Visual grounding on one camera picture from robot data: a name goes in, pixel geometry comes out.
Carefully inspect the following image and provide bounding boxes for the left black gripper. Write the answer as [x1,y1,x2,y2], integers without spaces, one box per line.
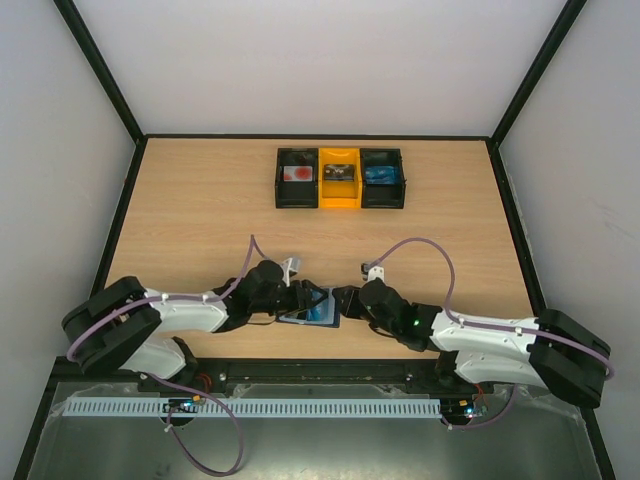
[251,280,328,317]

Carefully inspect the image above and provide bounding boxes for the navy blue card holder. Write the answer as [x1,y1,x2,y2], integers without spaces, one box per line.
[276,287,341,328]

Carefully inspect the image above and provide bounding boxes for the blue VIP card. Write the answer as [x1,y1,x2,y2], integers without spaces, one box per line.
[364,165,399,185]
[306,294,335,325]

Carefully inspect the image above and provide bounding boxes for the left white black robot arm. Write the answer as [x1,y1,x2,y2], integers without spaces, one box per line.
[61,258,339,379]

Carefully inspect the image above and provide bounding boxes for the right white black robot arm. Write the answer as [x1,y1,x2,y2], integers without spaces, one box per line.
[333,279,610,409]

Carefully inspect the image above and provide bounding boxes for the red white card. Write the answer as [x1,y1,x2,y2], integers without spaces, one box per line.
[282,165,314,182]

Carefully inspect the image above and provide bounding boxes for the yellow middle bin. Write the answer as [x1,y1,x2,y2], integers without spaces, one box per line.
[318,147,363,209]

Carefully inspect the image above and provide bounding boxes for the right black bin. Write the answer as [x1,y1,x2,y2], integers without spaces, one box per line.
[360,148,406,209]

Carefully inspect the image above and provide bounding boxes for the black bin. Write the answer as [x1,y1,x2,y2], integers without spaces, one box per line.
[274,148,319,209]
[360,148,406,209]

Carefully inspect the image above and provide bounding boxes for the left black bin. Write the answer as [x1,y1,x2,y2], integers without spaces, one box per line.
[274,148,319,209]

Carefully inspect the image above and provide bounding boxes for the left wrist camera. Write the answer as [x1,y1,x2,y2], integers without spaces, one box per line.
[280,256,301,287]

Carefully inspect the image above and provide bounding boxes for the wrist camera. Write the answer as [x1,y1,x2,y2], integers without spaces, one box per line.
[280,256,301,287]
[361,262,385,282]

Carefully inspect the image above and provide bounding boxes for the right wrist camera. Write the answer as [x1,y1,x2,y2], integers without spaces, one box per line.
[361,262,385,282]

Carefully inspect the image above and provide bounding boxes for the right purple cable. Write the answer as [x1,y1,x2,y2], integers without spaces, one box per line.
[369,237,616,431]

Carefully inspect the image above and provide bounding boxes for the grey slotted cable duct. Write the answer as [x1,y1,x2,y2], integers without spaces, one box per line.
[62,397,441,419]

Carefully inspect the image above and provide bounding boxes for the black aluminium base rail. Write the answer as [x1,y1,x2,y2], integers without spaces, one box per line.
[49,355,496,396]

